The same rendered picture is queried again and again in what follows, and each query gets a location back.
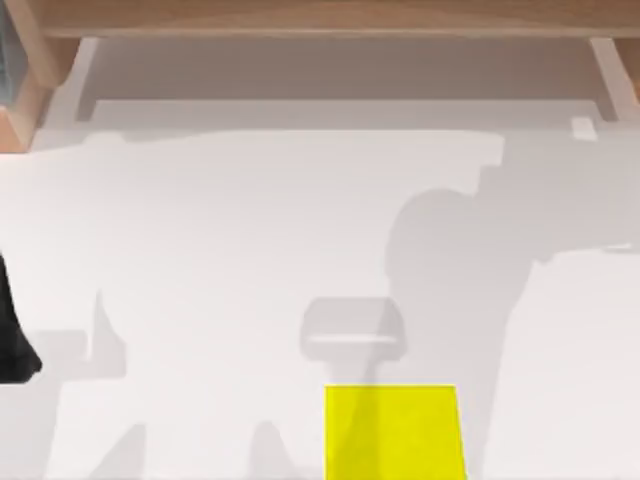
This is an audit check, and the flat yellow square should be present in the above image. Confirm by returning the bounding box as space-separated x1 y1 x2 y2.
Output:
323 383 469 480

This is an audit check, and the wooden cupboard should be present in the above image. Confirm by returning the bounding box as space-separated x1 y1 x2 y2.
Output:
0 0 640 154

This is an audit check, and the white sink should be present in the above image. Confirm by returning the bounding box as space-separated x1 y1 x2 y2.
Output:
30 35 624 151

